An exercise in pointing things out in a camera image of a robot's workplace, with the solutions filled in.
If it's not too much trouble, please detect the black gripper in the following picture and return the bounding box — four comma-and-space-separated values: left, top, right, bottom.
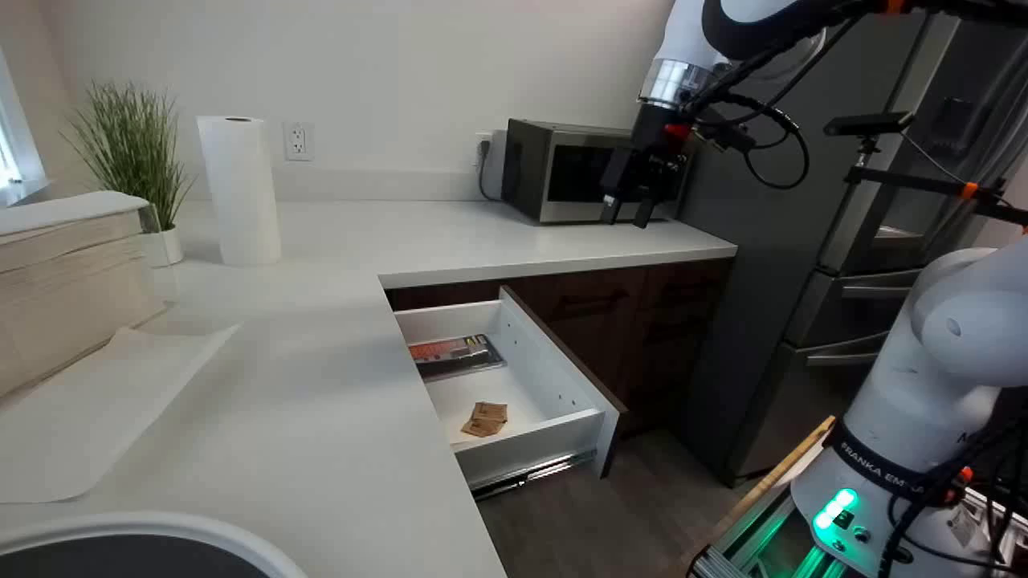
601, 107, 701, 232

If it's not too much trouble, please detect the white drawer with wood front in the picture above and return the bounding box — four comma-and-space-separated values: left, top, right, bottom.
392, 287, 626, 498

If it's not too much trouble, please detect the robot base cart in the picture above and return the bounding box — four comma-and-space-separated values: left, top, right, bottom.
687, 415, 1028, 578

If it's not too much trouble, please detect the silver microwave oven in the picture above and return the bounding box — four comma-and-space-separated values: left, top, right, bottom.
500, 116, 687, 229

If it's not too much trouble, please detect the dark wood cabinet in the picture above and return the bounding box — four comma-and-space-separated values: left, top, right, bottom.
384, 255, 739, 436

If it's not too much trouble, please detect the grey refrigerator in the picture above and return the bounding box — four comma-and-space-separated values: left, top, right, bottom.
678, 6, 1028, 488

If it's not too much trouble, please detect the red snack package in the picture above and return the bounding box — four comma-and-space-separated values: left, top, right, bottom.
407, 331, 499, 377

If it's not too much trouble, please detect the brown flat packet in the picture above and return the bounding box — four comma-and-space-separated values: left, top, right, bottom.
460, 398, 514, 440

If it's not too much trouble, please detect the black tripod stand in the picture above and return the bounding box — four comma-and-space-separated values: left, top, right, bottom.
840, 132, 1028, 232

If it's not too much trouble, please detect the white paper towel roll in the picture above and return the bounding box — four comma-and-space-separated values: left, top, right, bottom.
191, 111, 287, 269

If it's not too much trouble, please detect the green potted plant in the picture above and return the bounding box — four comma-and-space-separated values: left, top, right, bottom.
68, 79, 191, 269

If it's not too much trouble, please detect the beige wooden box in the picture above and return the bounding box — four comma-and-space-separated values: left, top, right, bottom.
0, 190, 166, 402

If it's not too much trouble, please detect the white cutting mat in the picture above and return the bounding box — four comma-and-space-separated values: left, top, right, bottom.
0, 323, 242, 506

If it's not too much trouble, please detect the round white rimmed basin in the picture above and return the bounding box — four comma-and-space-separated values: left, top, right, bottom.
0, 506, 310, 578

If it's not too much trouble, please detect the window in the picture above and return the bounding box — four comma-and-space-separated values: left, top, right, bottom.
0, 49, 50, 208

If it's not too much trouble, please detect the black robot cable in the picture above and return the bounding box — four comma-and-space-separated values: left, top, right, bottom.
716, 86, 814, 197

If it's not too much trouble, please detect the black camera on stand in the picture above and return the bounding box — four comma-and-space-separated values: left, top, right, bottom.
821, 109, 914, 138

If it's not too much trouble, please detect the white wall outlet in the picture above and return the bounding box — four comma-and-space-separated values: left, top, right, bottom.
278, 119, 313, 163

